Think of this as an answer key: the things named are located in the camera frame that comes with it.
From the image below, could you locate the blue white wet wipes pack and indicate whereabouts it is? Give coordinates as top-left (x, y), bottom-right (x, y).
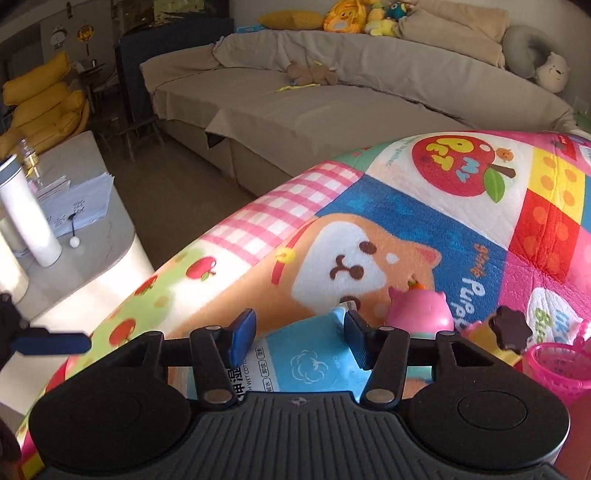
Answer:
top-left (226, 305), bottom-right (370, 398)

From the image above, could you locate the yellow beanbag chair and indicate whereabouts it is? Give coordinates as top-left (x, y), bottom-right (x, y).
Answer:
top-left (1, 52), bottom-right (90, 158)

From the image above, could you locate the pink plastic basket scoop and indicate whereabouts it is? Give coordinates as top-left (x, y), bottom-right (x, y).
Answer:
top-left (523, 320), bottom-right (590, 405)

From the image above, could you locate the brown plush on sofa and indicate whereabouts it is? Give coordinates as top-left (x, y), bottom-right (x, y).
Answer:
top-left (286, 61), bottom-right (339, 87)

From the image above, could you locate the yellow cat face toy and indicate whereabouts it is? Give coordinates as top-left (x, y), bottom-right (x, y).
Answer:
top-left (339, 296), bottom-right (361, 316)

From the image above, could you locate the grey neck pillow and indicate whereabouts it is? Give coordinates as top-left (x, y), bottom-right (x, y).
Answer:
top-left (502, 25), bottom-right (560, 80)

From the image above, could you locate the colourful cartoon play mat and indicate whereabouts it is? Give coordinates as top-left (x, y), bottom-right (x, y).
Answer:
top-left (17, 132), bottom-right (590, 479)

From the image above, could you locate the doll plush toy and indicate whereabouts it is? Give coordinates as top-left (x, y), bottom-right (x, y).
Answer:
top-left (363, 1), bottom-right (415, 38)

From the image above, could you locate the stack of papers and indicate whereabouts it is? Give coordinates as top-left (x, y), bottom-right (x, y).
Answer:
top-left (36, 173), bottom-right (114, 237)

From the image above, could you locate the dark tv cabinet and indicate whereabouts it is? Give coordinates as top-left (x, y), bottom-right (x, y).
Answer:
top-left (114, 15), bottom-right (235, 137)

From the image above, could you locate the white bear plush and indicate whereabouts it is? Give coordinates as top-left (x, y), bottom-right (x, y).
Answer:
top-left (535, 52), bottom-right (570, 94)

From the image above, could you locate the pink teal squishy toy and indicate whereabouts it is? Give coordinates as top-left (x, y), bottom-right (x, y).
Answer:
top-left (384, 284), bottom-right (455, 339)

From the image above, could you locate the pudding shaped toy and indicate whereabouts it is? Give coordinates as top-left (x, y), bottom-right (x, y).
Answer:
top-left (462, 306), bottom-right (533, 367)

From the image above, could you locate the white cylinder bottle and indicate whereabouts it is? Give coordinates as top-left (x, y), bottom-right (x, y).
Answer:
top-left (0, 154), bottom-right (62, 268)

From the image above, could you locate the yellow plush toy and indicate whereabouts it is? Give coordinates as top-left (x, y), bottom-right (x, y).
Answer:
top-left (322, 0), bottom-right (367, 34)

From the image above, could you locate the beige sofa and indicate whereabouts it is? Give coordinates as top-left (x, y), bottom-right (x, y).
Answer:
top-left (152, 30), bottom-right (577, 195)

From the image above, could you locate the yellow cushion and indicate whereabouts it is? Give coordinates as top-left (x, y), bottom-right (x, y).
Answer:
top-left (259, 10), bottom-right (325, 31)

